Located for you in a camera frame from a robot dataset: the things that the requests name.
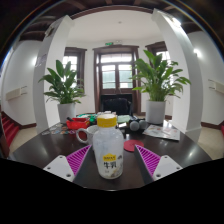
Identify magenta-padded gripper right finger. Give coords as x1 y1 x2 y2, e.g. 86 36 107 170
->
133 143 184 186

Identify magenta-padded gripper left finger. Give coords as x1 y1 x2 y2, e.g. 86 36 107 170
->
43 144 93 186

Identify yellow-capped clear milk bottle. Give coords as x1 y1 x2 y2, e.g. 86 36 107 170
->
92 113 125 180

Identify printed paper leaflet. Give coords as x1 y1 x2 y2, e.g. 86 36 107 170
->
142 123 181 142

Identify colourful round sticker sheet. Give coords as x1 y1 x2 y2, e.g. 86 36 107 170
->
41 122 78 136

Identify flat round red coaster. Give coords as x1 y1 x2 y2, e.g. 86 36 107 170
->
123 139 145 153

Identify white speckled mug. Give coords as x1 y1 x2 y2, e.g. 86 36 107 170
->
75 124 100 146

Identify red plastic box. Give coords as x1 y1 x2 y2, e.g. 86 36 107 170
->
65 116 91 131

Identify grey round ball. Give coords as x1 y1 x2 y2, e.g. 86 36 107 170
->
138 119 149 130
129 119 141 132

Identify green package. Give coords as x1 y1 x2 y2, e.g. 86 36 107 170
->
85 113 101 125

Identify red carpeted stairs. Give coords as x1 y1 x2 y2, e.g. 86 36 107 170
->
0 111 21 148

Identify large leafy plant in white pot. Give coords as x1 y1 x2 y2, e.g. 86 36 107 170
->
130 49 192 125

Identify black chair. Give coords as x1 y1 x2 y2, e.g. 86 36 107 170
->
100 96 134 116

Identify dark wooden glazed door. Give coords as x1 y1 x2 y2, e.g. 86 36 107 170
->
93 44 141 114

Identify dark-framed window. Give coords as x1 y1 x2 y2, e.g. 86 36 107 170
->
63 46 88 91
145 40 171 63

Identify white wall panel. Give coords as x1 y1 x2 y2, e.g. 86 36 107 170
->
208 78 224 96
4 85 29 102

